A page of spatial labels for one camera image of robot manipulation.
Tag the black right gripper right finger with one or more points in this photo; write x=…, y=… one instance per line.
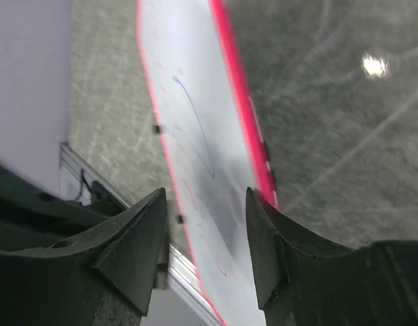
x=302, y=278

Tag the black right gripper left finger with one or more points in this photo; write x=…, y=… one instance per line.
x=61, y=284

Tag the red-framed whiteboard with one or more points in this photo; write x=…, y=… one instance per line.
x=200, y=99

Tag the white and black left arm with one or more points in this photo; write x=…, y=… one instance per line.
x=30, y=217

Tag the aluminium mounting rail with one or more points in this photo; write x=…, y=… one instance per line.
x=154, y=275

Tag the metal wire whiteboard stand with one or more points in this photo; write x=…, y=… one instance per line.
x=260, y=157

